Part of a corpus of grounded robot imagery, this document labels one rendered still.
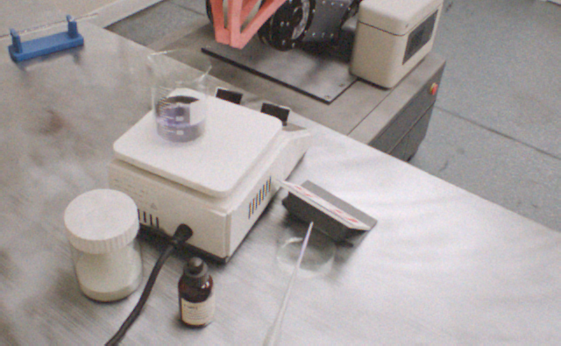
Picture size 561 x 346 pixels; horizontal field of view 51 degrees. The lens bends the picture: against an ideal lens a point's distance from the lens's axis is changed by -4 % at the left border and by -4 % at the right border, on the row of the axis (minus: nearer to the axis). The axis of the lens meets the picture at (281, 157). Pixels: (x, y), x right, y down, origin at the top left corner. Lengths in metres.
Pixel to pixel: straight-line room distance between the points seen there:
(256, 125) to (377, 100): 0.97
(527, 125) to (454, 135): 0.31
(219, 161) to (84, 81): 0.33
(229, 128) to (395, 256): 0.20
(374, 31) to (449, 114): 0.80
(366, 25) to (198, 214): 1.05
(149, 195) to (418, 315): 0.26
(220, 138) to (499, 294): 0.30
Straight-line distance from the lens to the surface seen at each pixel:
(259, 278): 0.55
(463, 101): 2.33
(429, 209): 0.65
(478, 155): 2.07
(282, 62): 1.59
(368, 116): 1.46
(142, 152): 0.54
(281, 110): 0.64
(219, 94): 0.65
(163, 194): 0.53
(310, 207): 0.58
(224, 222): 0.52
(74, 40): 0.89
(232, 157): 0.53
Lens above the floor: 1.17
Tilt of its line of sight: 39 degrees down
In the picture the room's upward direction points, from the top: 6 degrees clockwise
